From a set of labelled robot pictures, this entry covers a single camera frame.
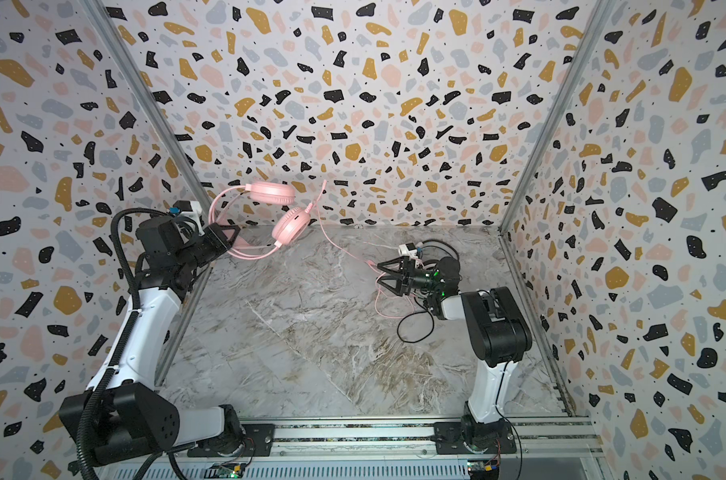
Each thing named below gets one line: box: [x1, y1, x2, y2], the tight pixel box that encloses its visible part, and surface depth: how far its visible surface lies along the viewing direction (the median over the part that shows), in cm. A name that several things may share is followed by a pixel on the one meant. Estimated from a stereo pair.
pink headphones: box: [208, 181, 311, 260], surface depth 70 cm
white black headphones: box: [416, 239, 461, 281], surface depth 76 cm
